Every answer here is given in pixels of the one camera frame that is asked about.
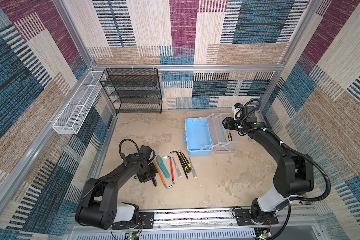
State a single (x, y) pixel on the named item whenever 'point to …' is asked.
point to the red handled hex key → (171, 170)
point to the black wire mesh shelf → (133, 90)
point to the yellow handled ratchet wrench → (229, 136)
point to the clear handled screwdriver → (193, 169)
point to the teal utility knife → (162, 166)
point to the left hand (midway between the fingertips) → (154, 173)
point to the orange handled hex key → (165, 185)
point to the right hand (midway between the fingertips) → (226, 123)
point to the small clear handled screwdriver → (177, 170)
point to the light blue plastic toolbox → (204, 135)
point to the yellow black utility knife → (187, 166)
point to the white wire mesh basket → (75, 112)
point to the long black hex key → (181, 163)
